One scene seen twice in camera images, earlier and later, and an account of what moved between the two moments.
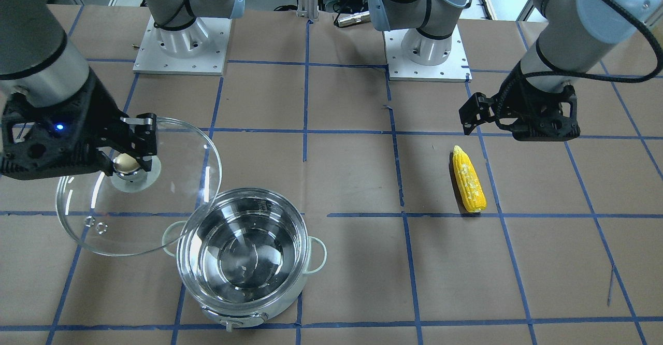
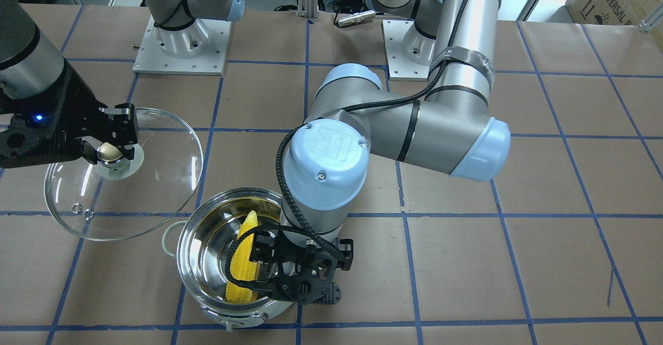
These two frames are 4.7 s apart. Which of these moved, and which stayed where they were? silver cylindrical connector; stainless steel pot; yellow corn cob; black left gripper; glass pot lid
Moved: black left gripper; glass pot lid; yellow corn cob
Stayed: silver cylindrical connector; stainless steel pot
